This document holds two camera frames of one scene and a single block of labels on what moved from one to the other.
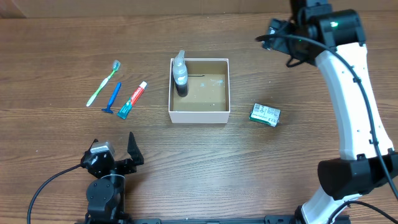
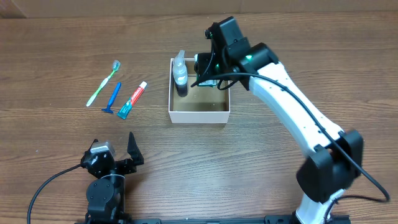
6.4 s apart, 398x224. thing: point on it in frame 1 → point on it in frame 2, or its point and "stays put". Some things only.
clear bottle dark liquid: x=180 y=74 stays put
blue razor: x=114 y=94 stays put
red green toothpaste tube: x=129 y=106 stays put
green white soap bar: x=267 y=115 → x=211 y=83
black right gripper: x=285 y=45 → x=209 y=68
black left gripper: x=136 y=157 stays put
